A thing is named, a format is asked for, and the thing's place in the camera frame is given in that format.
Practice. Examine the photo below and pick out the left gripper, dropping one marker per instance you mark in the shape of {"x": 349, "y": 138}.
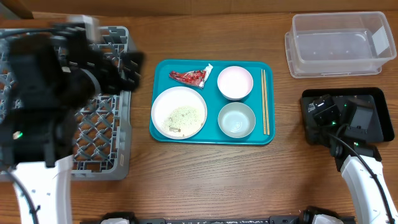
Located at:
{"x": 112, "y": 68}

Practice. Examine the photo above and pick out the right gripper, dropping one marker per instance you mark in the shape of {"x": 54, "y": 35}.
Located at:
{"x": 315, "y": 116}

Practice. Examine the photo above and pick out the grey green bowl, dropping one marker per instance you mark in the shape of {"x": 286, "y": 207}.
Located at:
{"x": 236, "y": 120}

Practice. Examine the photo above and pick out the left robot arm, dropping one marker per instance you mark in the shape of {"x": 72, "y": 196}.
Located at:
{"x": 57, "y": 71}

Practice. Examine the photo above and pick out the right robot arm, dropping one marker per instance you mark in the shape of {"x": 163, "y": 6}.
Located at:
{"x": 344, "y": 127}

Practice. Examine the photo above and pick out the black rectangular tray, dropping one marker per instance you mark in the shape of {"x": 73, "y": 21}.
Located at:
{"x": 380, "y": 129}

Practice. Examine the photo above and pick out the teal serving tray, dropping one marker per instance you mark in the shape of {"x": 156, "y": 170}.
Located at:
{"x": 211, "y": 132}

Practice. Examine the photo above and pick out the left wooden chopstick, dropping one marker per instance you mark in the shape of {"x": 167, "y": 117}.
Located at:
{"x": 263, "y": 103}

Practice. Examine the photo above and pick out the red crumpled snack wrapper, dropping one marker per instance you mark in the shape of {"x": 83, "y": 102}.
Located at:
{"x": 196, "y": 78}

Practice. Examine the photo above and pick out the large white round plate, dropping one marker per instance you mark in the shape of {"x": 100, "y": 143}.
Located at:
{"x": 172, "y": 99}

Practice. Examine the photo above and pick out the grey plastic dish rack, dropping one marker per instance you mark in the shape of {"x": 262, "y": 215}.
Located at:
{"x": 103, "y": 138}

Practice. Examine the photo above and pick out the pile of rice grains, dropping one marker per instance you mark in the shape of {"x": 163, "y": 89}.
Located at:
{"x": 184, "y": 122}

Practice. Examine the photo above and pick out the clear plastic bin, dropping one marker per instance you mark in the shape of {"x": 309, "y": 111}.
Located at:
{"x": 339, "y": 44}

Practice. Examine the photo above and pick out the pink white bowl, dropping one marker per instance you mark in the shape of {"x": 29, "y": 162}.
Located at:
{"x": 235, "y": 82}

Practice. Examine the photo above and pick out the cardboard backdrop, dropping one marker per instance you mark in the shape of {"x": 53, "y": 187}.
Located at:
{"x": 24, "y": 9}

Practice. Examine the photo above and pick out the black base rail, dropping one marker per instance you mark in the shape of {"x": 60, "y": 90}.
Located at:
{"x": 285, "y": 219}

